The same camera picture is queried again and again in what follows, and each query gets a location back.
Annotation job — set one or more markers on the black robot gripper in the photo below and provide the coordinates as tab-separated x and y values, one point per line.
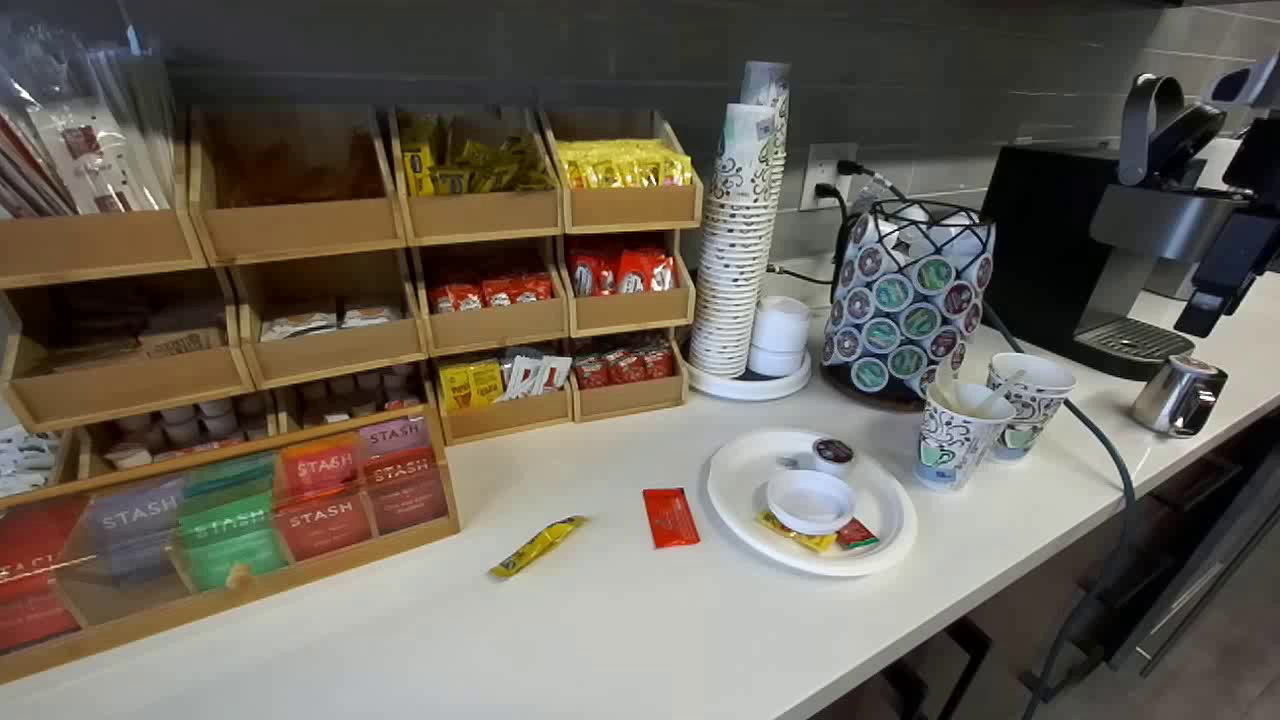
1248	236

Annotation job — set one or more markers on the metal cup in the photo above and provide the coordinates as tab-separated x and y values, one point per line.
1180	398

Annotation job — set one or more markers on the black coffee machine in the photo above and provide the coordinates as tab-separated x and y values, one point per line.
1087	229

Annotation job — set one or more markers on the patterned paper cup right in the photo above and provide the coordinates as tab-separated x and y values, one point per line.
1039	390

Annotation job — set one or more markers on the patterned paper cup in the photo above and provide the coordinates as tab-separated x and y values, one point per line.
959	428
1039	390

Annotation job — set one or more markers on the patterned paper cup left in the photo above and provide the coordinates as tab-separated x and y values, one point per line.
959	428

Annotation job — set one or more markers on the small k-cup on plate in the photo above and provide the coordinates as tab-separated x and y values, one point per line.
834	454

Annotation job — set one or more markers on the white cup lid on plate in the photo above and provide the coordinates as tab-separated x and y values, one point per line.
811	502

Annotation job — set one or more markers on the stack of white lids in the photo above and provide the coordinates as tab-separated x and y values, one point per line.
776	338

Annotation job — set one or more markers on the tall stack of paper cups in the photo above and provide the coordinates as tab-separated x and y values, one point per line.
740	216

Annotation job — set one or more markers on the yellow packet on plate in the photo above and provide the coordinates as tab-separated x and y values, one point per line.
814	544

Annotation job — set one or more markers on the white round plate under cups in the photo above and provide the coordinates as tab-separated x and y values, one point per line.
750	390

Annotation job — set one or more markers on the white paper plate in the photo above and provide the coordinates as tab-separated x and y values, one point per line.
874	540

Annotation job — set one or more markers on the red sauce packet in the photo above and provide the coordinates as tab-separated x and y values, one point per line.
671	517

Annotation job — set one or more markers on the yellow stick packet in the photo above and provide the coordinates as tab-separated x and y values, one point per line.
536	544

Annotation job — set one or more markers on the wooden condiment shelf rack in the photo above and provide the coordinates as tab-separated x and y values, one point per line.
322	241

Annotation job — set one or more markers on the wooden tea box organizer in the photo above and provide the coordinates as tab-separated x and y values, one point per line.
122	558

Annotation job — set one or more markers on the clear plastic bag of packets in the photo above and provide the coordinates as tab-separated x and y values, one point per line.
102	115

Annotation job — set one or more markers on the wire k-cup carousel holder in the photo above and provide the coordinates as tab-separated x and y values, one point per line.
905	298

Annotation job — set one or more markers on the wall power outlet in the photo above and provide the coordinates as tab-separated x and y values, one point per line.
822	171

